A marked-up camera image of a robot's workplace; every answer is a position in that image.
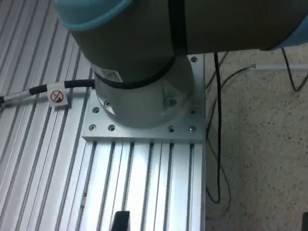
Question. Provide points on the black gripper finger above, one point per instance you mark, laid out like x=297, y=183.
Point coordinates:
x=121, y=222
x=305, y=222

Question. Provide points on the silver blue UR5e robot arm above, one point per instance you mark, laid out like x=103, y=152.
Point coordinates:
x=149, y=48

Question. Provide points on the aluminium robot mounting table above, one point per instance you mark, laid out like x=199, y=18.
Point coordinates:
x=48, y=156

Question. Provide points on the white label tag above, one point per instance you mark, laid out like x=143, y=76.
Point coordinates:
x=57, y=95

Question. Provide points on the silver connector tool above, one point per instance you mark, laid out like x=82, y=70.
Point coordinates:
x=15, y=98

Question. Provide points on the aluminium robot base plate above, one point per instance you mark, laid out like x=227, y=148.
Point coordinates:
x=144, y=134

